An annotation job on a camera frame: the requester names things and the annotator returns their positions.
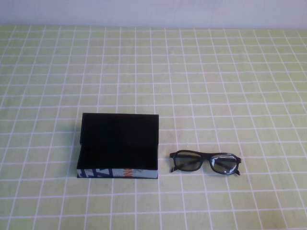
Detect black printed-side glasses case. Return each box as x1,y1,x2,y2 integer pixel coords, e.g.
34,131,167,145
76,112,160,179

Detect green white-checked tablecloth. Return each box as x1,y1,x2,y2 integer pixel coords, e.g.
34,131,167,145
0,23,307,230

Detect black-framed glasses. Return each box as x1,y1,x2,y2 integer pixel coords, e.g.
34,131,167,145
169,150,242,176

